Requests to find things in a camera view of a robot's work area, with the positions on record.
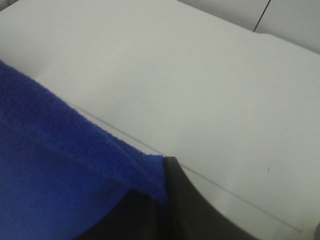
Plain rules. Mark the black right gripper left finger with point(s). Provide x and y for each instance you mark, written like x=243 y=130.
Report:
x=136 y=217

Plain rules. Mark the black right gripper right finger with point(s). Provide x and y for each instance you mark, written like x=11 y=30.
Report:
x=202 y=210

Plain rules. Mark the blue microfibre towel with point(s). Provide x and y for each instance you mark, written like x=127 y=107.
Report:
x=59 y=172

